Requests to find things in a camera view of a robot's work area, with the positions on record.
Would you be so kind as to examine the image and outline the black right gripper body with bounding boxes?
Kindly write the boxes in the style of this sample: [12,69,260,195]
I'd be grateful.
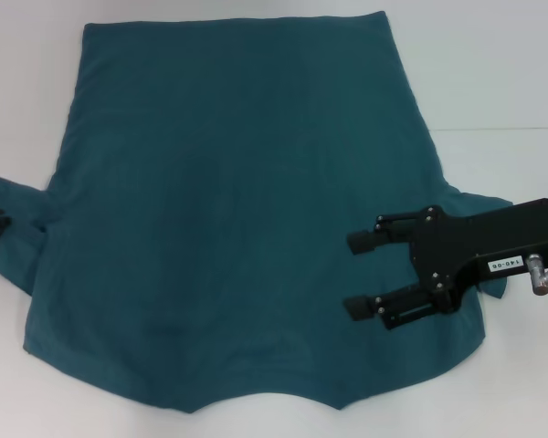
[408,197,548,316]

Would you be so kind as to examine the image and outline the teal blue shirt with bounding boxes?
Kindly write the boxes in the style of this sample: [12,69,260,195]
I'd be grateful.
[0,9,515,410]

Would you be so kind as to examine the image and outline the right wrist silver knob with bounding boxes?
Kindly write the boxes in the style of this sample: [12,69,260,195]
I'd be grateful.
[526,266,548,296]

